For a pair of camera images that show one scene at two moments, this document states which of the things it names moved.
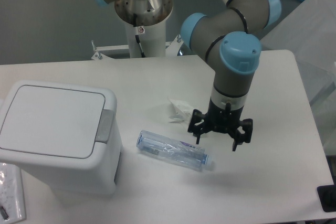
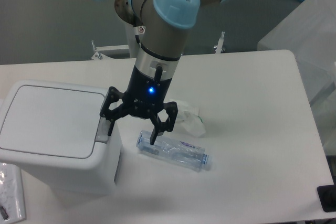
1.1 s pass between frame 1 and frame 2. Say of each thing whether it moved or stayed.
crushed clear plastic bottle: stayed
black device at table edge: stayed
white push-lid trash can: stayed
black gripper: moved
